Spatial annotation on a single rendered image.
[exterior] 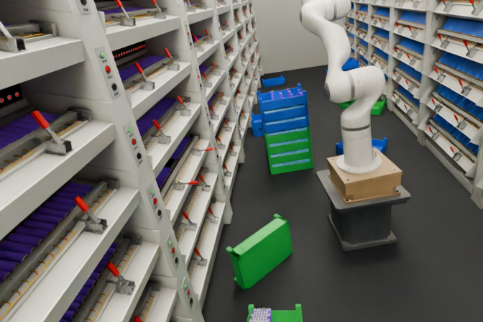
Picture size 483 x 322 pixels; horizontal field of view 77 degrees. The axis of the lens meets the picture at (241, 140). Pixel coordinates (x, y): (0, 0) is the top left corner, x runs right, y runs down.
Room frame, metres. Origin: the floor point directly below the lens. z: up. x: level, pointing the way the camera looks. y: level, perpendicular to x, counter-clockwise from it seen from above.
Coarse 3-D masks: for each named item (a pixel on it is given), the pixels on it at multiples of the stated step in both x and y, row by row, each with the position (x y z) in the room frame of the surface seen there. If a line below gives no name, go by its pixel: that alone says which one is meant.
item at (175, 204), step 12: (192, 132) 1.40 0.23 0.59; (204, 132) 1.39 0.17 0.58; (204, 144) 1.34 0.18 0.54; (204, 156) 1.28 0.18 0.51; (192, 168) 1.12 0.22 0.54; (180, 180) 1.03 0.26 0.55; (192, 180) 1.06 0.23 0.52; (180, 192) 0.96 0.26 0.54; (168, 204) 0.88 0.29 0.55; (180, 204) 0.91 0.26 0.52; (168, 216) 0.80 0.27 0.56
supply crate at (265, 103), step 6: (282, 90) 2.01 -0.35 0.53; (294, 90) 2.01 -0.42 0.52; (300, 90) 1.99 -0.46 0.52; (258, 96) 1.97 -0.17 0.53; (264, 96) 2.02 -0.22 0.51; (270, 96) 2.02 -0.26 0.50; (276, 96) 2.02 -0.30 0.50; (282, 96) 2.02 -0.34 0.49; (294, 96) 1.98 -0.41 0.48; (300, 96) 1.81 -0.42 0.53; (306, 96) 1.81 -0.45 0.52; (264, 102) 1.83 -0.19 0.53; (270, 102) 1.83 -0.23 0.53; (276, 102) 1.82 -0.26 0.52; (282, 102) 1.82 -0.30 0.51; (288, 102) 1.82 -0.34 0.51; (294, 102) 1.82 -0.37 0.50; (300, 102) 1.82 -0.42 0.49; (306, 102) 1.81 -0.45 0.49; (264, 108) 1.83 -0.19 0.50; (270, 108) 1.83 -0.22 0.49; (276, 108) 1.82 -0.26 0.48
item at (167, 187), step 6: (192, 144) 1.28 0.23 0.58; (198, 144) 1.32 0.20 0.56; (186, 150) 1.23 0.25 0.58; (186, 156) 1.18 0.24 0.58; (192, 156) 1.20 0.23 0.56; (180, 162) 1.12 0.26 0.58; (180, 168) 1.10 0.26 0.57; (174, 174) 1.03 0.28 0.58; (168, 180) 0.99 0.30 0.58; (174, 180) 1.02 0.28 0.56; (168, 186) 0.95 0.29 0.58; (162, 192) 0.92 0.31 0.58; (162, 198) 0.89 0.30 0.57
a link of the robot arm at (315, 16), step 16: (320, 0) 1.42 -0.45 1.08; (304, 16) 1.40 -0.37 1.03; (320, 16) 1.37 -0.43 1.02; (320, 32) 1.35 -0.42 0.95; (336, 32) 1.29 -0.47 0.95; (336, 48) 1.25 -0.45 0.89; (336, 64) 1.19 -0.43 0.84; (336, 80) 1.14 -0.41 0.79; (352, 80) 1.12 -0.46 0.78; (336, 96) 1.12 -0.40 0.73; (352, 96) 1.12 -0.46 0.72
